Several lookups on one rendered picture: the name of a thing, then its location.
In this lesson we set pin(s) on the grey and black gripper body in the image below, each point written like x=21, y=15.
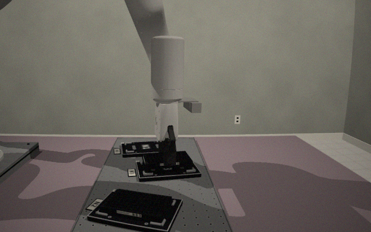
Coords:
x=166, y=113

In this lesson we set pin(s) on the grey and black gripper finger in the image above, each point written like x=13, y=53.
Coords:
x=170, y=149
x=161, y=146

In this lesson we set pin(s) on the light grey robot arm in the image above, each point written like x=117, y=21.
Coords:
x=165, y=52

